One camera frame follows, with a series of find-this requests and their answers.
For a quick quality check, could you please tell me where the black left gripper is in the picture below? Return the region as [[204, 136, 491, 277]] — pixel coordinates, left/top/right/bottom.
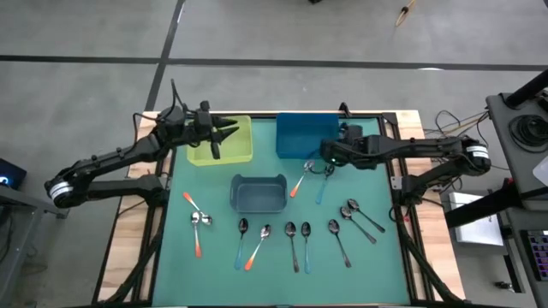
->
[[188, 101, 241, 145]]

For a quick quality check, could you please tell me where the orange-handled metal spoon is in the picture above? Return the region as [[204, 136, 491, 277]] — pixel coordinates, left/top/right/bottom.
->
[[243, 223, 272, 272], [190, 210, 203, 259], [182, 191, 213, 227], [289, 159, 316, 199]]

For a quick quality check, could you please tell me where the blue-handled metal spoon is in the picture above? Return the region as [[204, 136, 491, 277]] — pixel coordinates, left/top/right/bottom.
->
[[233, 217, 250, 271], [300, 221, 313, 275], [315, 163, 337, 205]]

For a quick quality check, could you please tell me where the plain silver metal spoon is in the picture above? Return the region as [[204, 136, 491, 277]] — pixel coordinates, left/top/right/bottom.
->
[[346, 198, 387, 234], [339, 205, 378, 246], [327, 218, 353, 270], [284, 221, 301, 274]]

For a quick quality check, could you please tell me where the yellow-green plastic bin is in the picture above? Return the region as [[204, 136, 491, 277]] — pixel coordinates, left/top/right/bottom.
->
[[186, 114, 254, 168]]

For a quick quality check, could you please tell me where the blue plastic bin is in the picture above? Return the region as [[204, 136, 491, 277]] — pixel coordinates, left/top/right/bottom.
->
[[275, 112, 342, 160]]

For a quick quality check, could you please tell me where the grey plastic bin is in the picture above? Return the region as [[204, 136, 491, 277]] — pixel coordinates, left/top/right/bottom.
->
[[229, 173, 289, 215]]

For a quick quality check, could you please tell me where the green table mat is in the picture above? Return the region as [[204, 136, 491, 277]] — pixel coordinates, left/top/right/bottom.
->
[[152, 115, 412, 307]]

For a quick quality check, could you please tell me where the black slanted bar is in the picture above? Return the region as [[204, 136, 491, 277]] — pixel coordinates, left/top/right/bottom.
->
[[444, 177, 524, 229]]

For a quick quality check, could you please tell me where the white box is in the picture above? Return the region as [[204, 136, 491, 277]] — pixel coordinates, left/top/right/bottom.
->
[[448, 191, 505, 248]]

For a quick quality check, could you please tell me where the grey equipment cart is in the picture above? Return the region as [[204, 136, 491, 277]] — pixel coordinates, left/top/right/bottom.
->
[[485, 92, 548, 308]]

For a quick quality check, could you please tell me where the black pole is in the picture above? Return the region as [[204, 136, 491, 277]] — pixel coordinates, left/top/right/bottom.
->
[[503, 69, 548, 110]]

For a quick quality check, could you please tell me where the white sheet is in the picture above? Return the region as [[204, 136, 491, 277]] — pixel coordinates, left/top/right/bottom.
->
[[532, 155, 548, 188]]

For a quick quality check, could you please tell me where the dark screen with blue glow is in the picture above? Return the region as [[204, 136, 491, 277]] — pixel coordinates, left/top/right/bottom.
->
[[0, 157, 27, 192]]

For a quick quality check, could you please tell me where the keypad with coloured keys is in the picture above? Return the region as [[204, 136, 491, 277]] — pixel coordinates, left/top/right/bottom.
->
[[520, 229, 548, 280]]

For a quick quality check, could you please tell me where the grey side table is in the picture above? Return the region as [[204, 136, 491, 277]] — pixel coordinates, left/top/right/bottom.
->
[[0, 184, 71, 308]]

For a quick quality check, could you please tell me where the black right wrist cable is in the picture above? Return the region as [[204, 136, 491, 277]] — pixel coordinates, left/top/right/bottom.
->
[[307, 164, 336, 176]]

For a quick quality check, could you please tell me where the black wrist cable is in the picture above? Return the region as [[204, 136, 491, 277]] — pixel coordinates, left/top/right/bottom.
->
[[170, 78, 192, 113], [307, 164, 336, 176]]

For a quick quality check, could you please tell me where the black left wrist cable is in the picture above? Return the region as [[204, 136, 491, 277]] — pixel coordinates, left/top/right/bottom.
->
[[170, 78, 192, 113]]

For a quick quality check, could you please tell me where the loose cable bundle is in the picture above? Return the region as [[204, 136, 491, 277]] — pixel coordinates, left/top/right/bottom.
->
[[427, 109, 491, 145]]

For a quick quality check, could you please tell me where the black metal table frame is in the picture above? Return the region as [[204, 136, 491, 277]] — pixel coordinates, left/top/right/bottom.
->
[[92, 110, 466, 308]]

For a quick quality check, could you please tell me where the yellow floor cable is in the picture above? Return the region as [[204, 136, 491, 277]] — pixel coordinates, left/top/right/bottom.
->
[[394, 0, 417, 27]]

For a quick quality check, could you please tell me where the coiled black cable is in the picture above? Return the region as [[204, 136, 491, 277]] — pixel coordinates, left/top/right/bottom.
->
[[508, 114, 548, 154]]

